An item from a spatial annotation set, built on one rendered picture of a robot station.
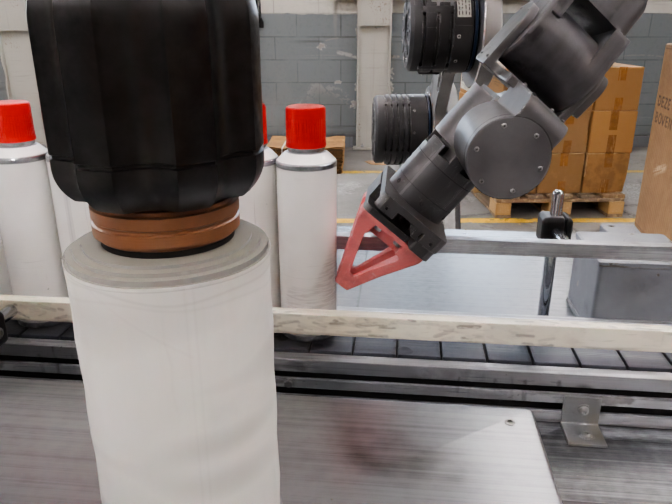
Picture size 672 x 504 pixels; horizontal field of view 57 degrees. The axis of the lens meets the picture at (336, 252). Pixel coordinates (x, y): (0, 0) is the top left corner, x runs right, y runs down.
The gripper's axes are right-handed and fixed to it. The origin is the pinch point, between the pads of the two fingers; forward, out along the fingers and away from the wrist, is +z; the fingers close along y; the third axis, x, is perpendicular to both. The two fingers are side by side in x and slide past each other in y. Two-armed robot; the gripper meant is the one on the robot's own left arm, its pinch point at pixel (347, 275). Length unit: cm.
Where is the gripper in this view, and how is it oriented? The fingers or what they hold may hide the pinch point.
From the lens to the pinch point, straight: 56.2
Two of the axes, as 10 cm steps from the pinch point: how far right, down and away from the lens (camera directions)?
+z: -6.3, 7.1, 3.2
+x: 7.7, 6.2, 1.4
